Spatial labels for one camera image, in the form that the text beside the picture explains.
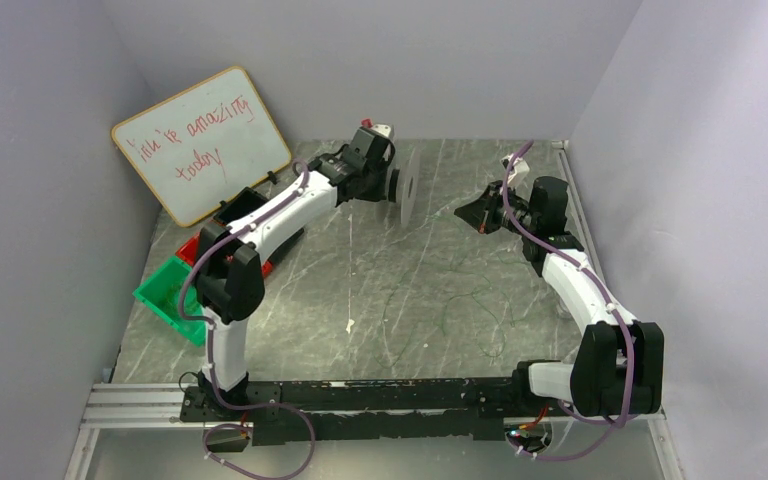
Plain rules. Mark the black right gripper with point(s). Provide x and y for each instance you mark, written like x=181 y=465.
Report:
x=490 y=213

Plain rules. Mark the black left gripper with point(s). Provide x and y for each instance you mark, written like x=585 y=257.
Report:
x=379 y=183

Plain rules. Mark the white perforated filament spool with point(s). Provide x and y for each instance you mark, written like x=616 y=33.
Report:
x=402 y=186

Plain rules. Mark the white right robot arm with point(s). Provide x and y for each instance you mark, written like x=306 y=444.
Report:
x=618 y=369

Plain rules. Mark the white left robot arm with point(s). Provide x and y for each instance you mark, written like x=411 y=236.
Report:
x=227 y=275

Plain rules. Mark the black storage bin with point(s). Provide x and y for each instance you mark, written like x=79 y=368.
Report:
x=245 y=203

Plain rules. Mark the whiteboard with red writing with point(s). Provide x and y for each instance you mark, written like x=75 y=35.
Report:
x=203 y=145

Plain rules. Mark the red storage bin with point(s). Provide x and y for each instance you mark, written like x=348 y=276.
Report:
x=188 y=254

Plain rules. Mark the green storage bin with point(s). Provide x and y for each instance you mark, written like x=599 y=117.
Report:
x=160 y=293

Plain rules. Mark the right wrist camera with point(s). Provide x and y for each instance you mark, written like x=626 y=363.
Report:
x=516 y=170

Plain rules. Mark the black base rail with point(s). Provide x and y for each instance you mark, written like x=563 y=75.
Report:
x=278 y=412

